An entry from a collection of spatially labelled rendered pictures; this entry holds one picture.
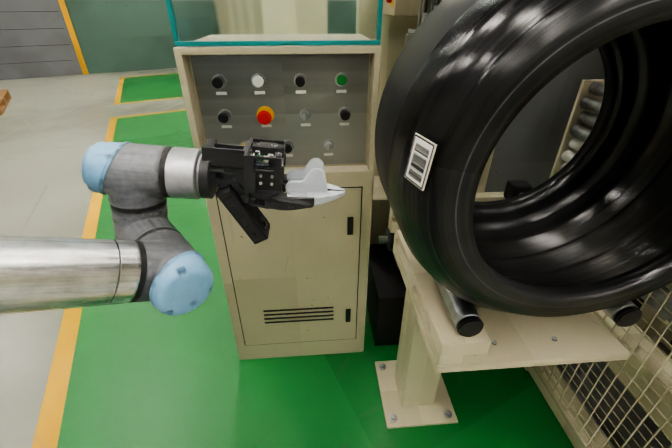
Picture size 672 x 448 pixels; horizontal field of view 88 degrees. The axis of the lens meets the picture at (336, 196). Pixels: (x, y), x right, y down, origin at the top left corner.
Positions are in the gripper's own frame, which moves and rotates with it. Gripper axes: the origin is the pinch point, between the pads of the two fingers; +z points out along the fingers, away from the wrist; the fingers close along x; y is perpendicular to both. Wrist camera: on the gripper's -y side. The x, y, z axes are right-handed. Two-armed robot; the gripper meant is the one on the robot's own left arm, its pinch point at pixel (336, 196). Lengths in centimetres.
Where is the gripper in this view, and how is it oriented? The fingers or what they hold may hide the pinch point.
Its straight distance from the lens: 55.0
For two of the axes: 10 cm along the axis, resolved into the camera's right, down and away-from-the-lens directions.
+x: -0.8, -4.9, 8.7
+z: 9.9, 0.7, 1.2
